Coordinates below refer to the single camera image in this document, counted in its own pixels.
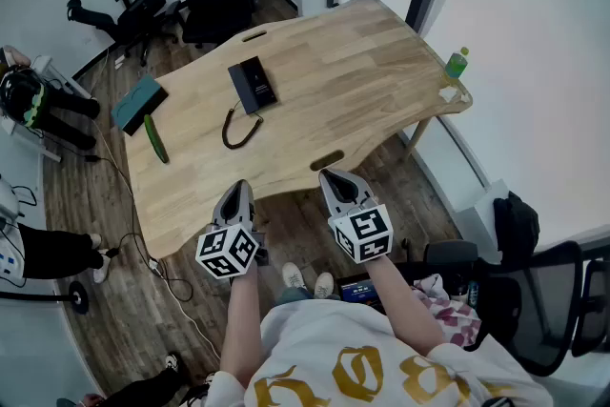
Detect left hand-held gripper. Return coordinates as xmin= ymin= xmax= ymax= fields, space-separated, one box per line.
xmin=194 ymin=179 xmax=270 ymax=280

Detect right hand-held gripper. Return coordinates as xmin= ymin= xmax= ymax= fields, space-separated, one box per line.
xmin=318 ymin=169 xmax=395 ymax=265

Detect person's left forearm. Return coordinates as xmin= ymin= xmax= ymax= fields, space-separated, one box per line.
xmin=218 ymin=257 xmax=264 ymax=390

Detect person's right forearm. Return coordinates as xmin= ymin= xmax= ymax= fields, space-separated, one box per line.
xmin=363 ymin=254 xmax=447 ymax=357

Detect black box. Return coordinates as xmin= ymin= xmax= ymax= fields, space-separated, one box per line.
xmin=237 ymin=55 xmax=279 ymax=112

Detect person's left white shoe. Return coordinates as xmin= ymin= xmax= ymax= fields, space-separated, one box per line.
xmin=281 ymin=261 xmax=307 ymax=291

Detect person's white shoe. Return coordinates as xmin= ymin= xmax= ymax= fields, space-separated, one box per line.
xmin=281 ymin=261 xmax=307 ymax=291
xmin=313 ymin=271 xmax=336 ymax=300

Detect person's right white shoe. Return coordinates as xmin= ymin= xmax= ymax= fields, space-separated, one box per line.
xmin=313 ymin=271 xmax=336 ymax=300

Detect wooden table leg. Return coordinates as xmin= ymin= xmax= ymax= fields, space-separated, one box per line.
xmin=404 ymin=117 xmax=434 ymax=162

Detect black tablet with screen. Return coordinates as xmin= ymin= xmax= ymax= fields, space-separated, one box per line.
xmin=335 ymin=273 xmax=383 ymax=312

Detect green cucumber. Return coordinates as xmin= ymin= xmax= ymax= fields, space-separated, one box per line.
xmin=143 ymin=113 xmax=171 ymax=165

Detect white box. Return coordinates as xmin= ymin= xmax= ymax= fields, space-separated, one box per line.
xmin=451 ymin=178 xmax=512 ymax=264

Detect crumpled white paper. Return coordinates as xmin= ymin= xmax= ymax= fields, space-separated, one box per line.
xmin=437 ymin=85 xmax=462 ymax=105

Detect teal box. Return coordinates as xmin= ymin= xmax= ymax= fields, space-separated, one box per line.
xmin=110 ymin=73 xmax=171 ymax=137

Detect white shirt with gold print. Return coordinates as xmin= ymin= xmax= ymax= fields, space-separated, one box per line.
xmin=203 ymin=298 xmax=555 ymax=407

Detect floral cloth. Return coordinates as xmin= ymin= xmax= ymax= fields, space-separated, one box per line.
xmin=411 ymin=273 xmax=483 ymax=350

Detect green drink bottle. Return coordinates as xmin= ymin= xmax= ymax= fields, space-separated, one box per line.
xmin=442 ymin=46 xmax=471 ymax=88

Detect black backpack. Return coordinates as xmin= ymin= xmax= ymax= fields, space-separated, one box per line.
xmin=492 ymin=190 xmax=542 ymax=254

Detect black stand with round base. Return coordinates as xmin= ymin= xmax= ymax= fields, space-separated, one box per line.
xmin=0 ymin=279 xmax=91 ymax=316

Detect low black office chair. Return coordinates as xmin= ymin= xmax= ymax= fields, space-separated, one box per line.
xmin=66 ymin=0 xmax=181 ymax=69

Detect black mesh chair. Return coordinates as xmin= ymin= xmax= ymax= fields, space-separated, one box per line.
xmin=422 ymin=239 xmax=610 ymax=378

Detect black and green helmet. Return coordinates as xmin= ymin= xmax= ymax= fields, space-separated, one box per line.
xmin=0 ymin=65 xmax=51 ymax=129

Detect black floor cable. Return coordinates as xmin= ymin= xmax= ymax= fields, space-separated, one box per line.
xmin=83 ymin=152 xmax=195 ymax=304

